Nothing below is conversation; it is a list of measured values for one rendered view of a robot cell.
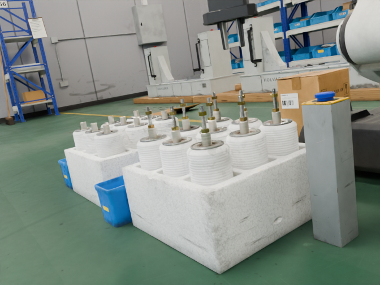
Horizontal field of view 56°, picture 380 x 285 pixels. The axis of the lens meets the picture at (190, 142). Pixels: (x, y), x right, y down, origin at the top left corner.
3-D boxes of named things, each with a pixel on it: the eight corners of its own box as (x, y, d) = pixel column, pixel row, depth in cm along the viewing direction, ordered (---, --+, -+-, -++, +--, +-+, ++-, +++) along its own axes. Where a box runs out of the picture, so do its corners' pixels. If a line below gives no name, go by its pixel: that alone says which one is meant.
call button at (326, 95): (322, 100, 77) (322, 91, 77) (339, 100, 74) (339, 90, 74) (311, 104, 75) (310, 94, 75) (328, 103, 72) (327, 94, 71)
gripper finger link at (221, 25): (229, 49, 83) (225, 21, 82) (226, 49, 80) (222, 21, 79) (223, 50, 84) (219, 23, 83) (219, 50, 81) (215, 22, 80)
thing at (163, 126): (176, 159, 146) (169, 116, 142) (189, 162, 138) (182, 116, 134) (156, 165, 140) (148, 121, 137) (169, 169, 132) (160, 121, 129)
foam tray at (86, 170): (153, 165, 170) (146, 128, 166) (203, 178, 138) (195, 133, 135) (73, 191, 149) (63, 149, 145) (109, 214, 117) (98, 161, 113)
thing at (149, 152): (147, 197, 106) (136, 138, 102) (180, 191, 107) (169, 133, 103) (147, 209, 96) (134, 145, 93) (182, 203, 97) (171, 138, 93)
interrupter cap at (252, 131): (246, 130, 91) (246, 127, 90) (267, 132, 84) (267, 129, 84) (223, 137, 87) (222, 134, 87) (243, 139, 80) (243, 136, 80)
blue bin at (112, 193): (177, 190, 129) (172, 158, 127) (195, 196, 121) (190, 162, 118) (100, 220, 113) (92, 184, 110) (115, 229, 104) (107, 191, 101)
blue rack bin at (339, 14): (349, 18, 579) (348, 5, 574) (372, 13, 547) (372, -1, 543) (331, 20, 552) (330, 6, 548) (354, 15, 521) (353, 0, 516)
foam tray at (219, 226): (229, 184, 127) (222, 135, 123) (328, 209, 95) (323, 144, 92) (132, 225, 105) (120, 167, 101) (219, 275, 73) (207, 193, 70)
